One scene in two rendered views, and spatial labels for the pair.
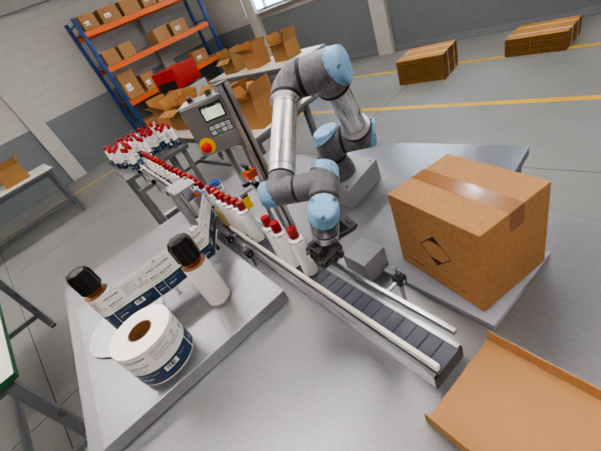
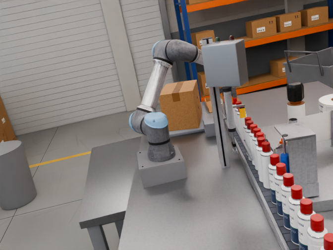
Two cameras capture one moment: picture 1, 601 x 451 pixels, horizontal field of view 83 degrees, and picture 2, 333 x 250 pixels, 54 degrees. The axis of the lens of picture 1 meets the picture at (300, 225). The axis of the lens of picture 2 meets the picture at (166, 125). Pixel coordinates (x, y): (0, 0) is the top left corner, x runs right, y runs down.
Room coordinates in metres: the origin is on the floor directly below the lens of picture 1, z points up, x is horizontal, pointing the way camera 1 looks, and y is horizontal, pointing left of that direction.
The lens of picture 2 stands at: (2.72, 0.57, 1.68)
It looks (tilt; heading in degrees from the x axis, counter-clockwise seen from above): 20 degrees down; 209
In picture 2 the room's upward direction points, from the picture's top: 12 degrees counter-clockwise
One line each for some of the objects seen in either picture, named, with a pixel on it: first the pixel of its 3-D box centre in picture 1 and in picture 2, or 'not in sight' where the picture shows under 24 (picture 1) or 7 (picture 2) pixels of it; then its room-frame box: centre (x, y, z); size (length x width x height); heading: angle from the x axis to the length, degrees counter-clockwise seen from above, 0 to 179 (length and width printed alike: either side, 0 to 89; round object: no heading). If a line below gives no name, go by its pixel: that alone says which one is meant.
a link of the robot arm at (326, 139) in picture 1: (329, 141); (156, 126); (1.35, -0.26, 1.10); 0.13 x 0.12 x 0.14; 63
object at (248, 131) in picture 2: (244, 217); (251, 141); (1.26, 0.20, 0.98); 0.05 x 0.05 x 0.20
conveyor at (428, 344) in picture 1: (268, 248); (249, 153); (1.16, 0.16, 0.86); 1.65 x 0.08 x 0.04; 25
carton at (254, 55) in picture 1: (253, 54); not in sight; (6.05, -0.46, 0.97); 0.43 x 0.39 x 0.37; 122
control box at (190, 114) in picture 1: (214, 123); (225, 63); (1.29, 0.13, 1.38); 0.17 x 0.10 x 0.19; 80
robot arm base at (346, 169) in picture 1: (336, 164); (160, 147); (1.35, -0.26, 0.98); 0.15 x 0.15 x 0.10
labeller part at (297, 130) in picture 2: (180, 185); (293, 130); (1.50, 0.43, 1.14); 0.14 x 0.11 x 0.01; 25
